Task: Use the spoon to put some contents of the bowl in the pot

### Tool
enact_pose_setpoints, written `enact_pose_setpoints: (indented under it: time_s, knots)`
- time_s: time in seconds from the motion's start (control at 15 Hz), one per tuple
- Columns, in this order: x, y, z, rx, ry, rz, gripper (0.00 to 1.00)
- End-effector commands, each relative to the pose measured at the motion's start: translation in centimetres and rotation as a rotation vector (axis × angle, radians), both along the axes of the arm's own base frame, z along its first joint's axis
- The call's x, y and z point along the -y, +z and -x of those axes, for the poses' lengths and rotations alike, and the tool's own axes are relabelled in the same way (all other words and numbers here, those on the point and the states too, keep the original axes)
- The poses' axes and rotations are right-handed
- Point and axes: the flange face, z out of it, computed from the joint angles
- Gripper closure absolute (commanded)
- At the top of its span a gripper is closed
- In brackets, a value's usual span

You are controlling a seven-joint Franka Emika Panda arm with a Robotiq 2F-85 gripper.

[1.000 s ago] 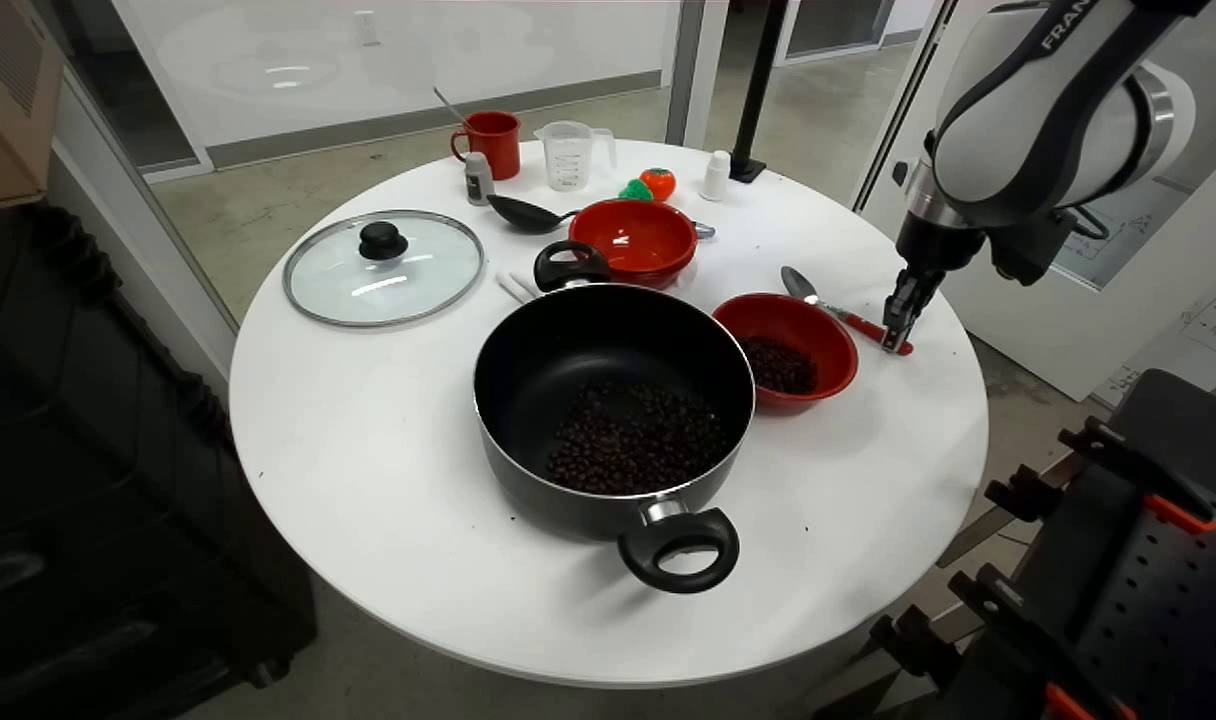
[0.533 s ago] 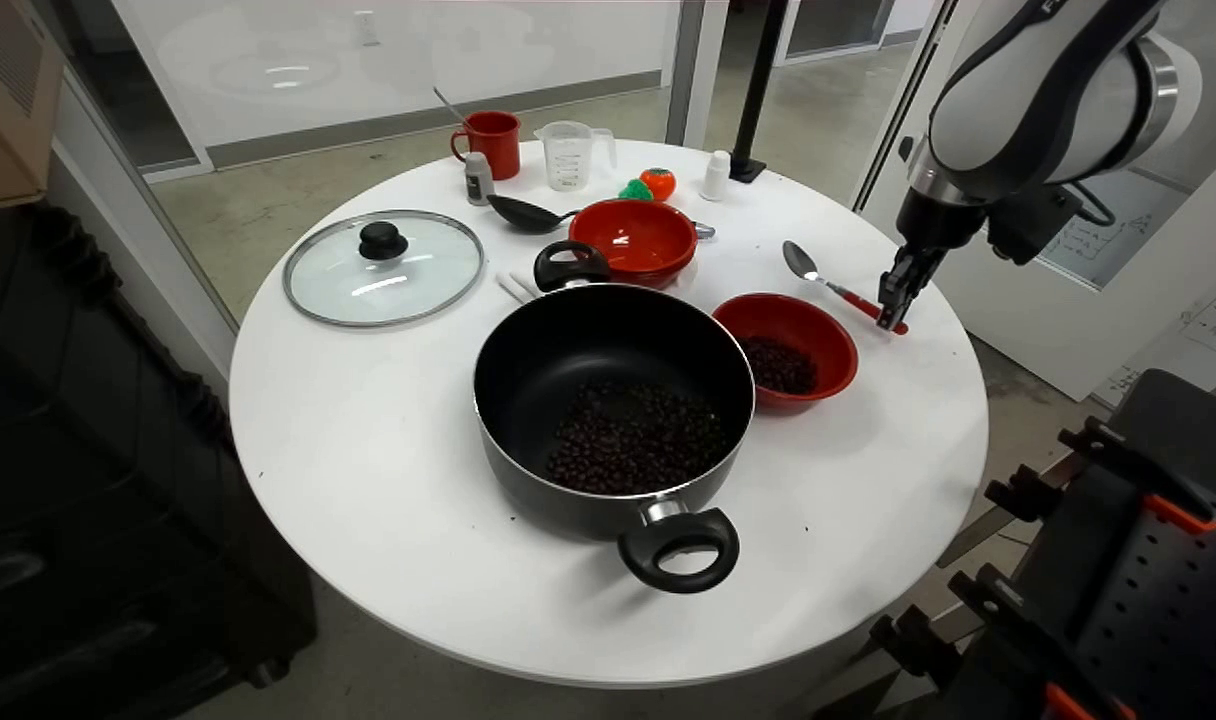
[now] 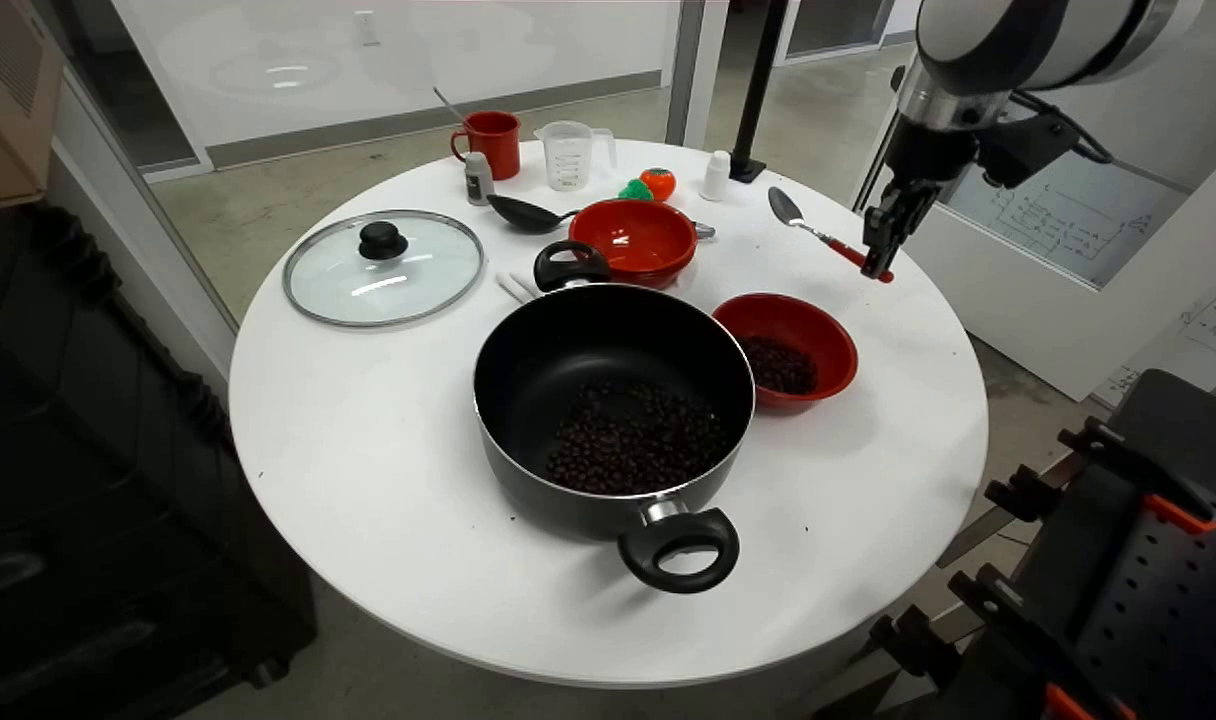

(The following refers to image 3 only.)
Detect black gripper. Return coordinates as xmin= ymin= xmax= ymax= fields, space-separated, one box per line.
xmin=861 ymin=114 xmax=978 ymax=279

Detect red handled metal spoon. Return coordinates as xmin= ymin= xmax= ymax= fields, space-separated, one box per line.
xmin=769 ymin=186 xmax=864 ymax=272

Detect black perforated robot base table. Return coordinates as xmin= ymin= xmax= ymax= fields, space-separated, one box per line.
xmin=874 ymin=371 xmax=1216 ymax=720

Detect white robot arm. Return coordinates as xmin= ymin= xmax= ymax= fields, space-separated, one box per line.
xmin=855 ymin=0 xmax=1203 ymax=279

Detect red bowl with beans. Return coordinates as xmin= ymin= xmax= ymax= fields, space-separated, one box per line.
xmin=718 ymin=292 xmax=861 ymax=417

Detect red empty bowl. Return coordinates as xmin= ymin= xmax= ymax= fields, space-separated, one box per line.
xmin=568 ymin=199 xmax=696 ymax=284

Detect dark beans in pot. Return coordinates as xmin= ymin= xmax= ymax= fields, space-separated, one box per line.
xmin=535 ymin=384 xmax=726 ymax=496

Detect black cooking pot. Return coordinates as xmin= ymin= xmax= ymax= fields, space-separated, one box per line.
xmin=472 ymin=238 xmax=757 ymax=593

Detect glass pot lid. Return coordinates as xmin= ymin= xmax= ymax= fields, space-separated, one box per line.
xmin=284 ymin=206 xmax=484 ymax=328

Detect white whiteboard panel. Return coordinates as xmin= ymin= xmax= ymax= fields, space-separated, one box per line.
xmin=904 ymin=77 xmax=1216 ymax=402

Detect orange toy ball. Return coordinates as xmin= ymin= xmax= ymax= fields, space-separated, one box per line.
xmin=642 ymin=166 xmax=676 ymax=199

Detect green toy ball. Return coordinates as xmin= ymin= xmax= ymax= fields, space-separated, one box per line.
xmin=618 ymin=181 xmax=654 ymax=199

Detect clear measuring cup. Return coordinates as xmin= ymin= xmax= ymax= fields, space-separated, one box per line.
xmin=535 ymin=119 xmax=618 ymax=191

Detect black ladle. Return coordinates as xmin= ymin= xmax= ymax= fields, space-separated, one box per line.
xmin=490 ymin=196 xmax=575 ymax=232

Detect red mug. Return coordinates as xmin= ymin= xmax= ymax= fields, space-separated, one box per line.
xmin=447 ymin=112 xmax=521 ymax=181

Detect grey pepper shaker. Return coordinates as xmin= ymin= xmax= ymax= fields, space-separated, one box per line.
xmin=464 ymin=150 xmax=494 ymax=203

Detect black camera stand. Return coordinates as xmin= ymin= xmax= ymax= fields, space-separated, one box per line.
xmin=734 ymin=0 xmax=787 ymax=182

